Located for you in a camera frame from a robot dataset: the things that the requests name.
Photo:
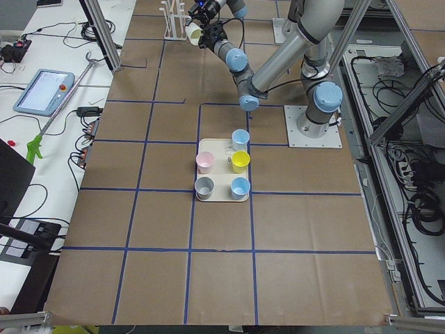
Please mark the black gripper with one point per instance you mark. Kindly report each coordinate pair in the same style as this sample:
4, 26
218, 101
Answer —
211, 42
210, 2

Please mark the pale green plastic cup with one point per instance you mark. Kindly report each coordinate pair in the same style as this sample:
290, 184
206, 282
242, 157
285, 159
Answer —
193, 33

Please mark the light blue plastic cup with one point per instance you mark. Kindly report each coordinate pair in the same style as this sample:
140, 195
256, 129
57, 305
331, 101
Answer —
240, 139
240, 188

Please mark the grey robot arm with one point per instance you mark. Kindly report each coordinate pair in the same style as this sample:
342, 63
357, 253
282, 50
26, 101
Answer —
311, 21
237, 7

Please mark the pink plastic cup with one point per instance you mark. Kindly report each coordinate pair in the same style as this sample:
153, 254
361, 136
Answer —
205, 161

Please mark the yellow plastic cup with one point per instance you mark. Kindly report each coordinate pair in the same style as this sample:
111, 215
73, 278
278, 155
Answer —
240, 161

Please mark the grey plastic cup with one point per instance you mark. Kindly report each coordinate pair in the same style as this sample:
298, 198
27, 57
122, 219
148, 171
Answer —
204, 187

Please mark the cream rabbit print tray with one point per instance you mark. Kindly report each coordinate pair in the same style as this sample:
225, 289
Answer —
222, 173

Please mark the blue teach pendant tablet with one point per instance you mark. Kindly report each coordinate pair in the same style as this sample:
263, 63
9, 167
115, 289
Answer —
44, 93

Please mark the white wire cup rack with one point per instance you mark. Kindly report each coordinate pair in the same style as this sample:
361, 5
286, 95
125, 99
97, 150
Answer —
175, 19

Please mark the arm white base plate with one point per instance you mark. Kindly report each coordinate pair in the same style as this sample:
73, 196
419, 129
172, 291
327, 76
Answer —
302, 133
282, 29

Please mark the green handled reach grabber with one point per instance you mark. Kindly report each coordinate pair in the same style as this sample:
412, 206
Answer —
33, 147

